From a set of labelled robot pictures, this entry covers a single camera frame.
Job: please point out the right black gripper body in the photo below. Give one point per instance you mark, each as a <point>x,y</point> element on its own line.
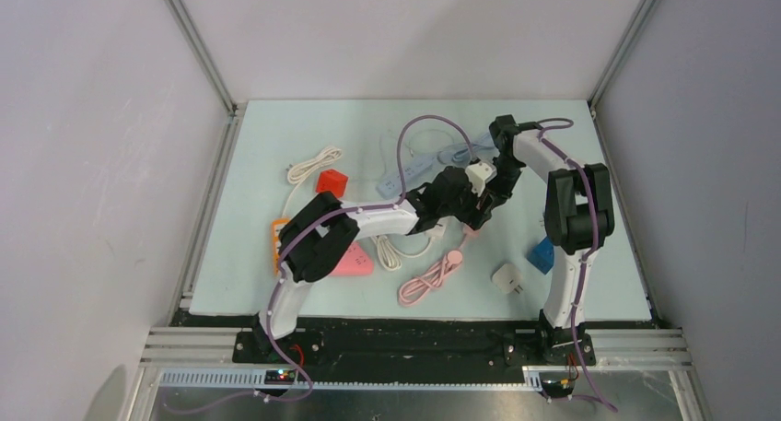
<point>508,170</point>

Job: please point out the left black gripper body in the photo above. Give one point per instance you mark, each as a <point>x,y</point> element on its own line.
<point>464,207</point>

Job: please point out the dark blue cube socket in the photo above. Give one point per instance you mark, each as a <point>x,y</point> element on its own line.
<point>541,256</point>

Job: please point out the red cube socket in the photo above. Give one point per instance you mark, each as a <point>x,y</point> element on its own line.
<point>332,181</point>

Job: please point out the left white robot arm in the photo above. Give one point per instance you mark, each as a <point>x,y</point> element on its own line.
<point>315,240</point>

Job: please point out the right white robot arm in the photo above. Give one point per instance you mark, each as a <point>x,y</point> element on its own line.
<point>578,213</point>

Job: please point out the white plug adapter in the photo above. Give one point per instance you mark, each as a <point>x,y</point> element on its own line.
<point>507,279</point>

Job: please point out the light blue table mat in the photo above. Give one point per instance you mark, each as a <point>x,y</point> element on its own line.
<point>236,275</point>

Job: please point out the white power strip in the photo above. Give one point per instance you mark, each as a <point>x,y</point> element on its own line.
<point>438,230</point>

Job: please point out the light blue power strip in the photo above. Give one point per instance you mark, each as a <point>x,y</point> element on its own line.
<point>391,185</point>

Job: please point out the pink triangular power strip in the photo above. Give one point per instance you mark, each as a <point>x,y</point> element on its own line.
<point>355,262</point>

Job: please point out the orange power strip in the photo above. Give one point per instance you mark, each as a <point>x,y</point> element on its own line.
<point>276,228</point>

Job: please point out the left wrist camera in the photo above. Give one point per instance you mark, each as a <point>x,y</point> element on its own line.
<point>479,174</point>

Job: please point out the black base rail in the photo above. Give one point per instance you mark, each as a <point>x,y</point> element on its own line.
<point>386,351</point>

